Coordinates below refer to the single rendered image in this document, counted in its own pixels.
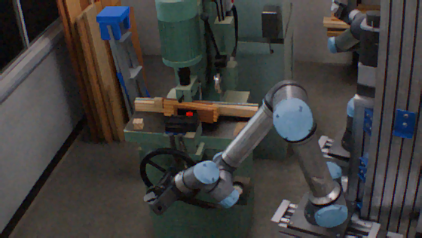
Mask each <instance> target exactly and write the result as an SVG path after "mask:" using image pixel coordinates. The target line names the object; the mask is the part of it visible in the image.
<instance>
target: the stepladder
mask: <svg viewBox="0 0 422 238"><path fill-rule="evenodd" d="M129 13H130V7H125V6H109V7H106V8H103V9H102V10H101V11H100V13H99V14H98V15H97V16H96V20H97V23H98V24H99V28H100V35H101V39H102V40H109V43H110V48H111V51H112V55H113V57H114V61H115V67H116V70H117V73H116V75H117V76H118V78H119V82H120V84H121V89H122V92H123V94H124V98H125V101H126V107H127V110H128V114H129V116H130V119H131V118H132V116H133V115H134V113H135V112H136V107H135V103H134V102H135V101H136V98H142V96H143V98H150V96H149V94H148V90H147V87H146V85H145V81H144V78H143V76H142V73H141V71H142V66H140V65H139V62H138V59H137V57H136V53H135V50H134V49H135V48H134V46H133V42H132V40H131V36H132V32H129V29H130V27H131V26H130V19H129ZM121 42H122V44H123V47H124V49H123V48H122V45H121ZM124 51H125V52H124ZM124 54H125V55H124ZM125 57H126V58H127V60H126V58H125ZM128 66H129V67H128ZM138 84H139V85H138ZM139 88H140V90H141V93H142V95H141V93H140V90H139Z"/></svg>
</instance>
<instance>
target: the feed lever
mask: <svg viewBox="0 0 422 238"><path fill-rule="evenodd" d="M200 18H201V19H202V20H203V21H205V24H206V27H207V29H208V31H209V34H210V37H211V39H212V41H213V44H214V48H215V51H216V55H215V57H214V66H215V67H216V68H226V67H227V64H228V58H227V56H226V55H220V53H219V49H218V48H217V45H216V42H215V39H214V34H213V32H212V30H211V27H210V24H209V21H208V19H209V14H208V13H202V14H201V15H200Z"/></svg>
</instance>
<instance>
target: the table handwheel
mask: <svg viewBox="0 0 422 238"><path fill-rule="evenodd" d="M160 154H169V155H173V156H176V157H179V158H181V159H178V160H179V164H174V163H173V162H172V164H171V166H170V167H168V168H167V169H164V168H163V167H161V166H158V165H157V164H156V163H154V162H152V161H151V160H150V159H151V157H155V156H157V155H160ZM182 160H184V161H185V162H188V163H189V164H190V165H191V166H195V165H197V162H196V161H195V160H194V159H193V158H192V157H190V156H189V155H187V154H186V153H184V152H182V151H180V150H178V149H175V148H156V149H153V150H151V151H149V152H148V153H147V154H146V155H145V156H143V158H142V159H141V161H140V168H139V170H140V175H141V177H142V180H143V181H144V183H145V185H146V186H147V188H150V187H151V186H152V185H154V184H153V183H152V182H150V180H149V179H148V176H147V174H146V171H145V168H146V164H147V163H149V164H151V165H152V166H153V167H155V168H156V169H158V170H160V171H161V172H164V174H166V173H168V172H171V173H172V174H174V175H178V174H179V172H181V171H182V170H180V171H178V170H179V167H180V163H181V161H182ZM188 169H189V168H188ZM183 170H187V169H183ZM200 190H201V189H199V188H198V189H195V192H194V197H195V196H197V195H198V193H199V192H200ZM188 194H189V193H186V194H182V195H181V196H180V197H178V198H177V199H176V201H180V200H187V199H188V198H187V197H188Z"/></svg>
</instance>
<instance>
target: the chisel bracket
mask: <svg viewBox="0 0 422 238"><path fill-rule="evenodd" d="M190 77H191V83H190V84H189V85H188V86H181V85H180V84H178V86H177V88H176V98H177V101H178V99H180V98H181V96H182V95H184V97H183V99H182V101H183V102H190V103H192V100H193V98H194V96H195V93H196V91H197V89H198V87H196V83H197V76H196V75H190Z"/></svg>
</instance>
